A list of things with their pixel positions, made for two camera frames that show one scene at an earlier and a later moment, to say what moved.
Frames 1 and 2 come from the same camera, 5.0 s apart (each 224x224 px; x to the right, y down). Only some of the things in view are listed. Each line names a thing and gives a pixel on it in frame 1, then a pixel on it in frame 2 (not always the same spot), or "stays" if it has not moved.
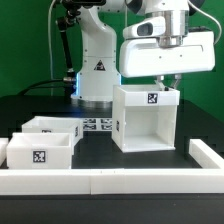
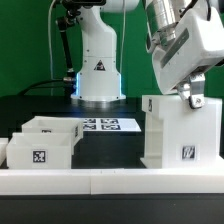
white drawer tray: [54, 125] stays
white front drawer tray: [39, 151] stays
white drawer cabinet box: [144, 117] → [178, 136]
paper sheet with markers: [97, 124] stays
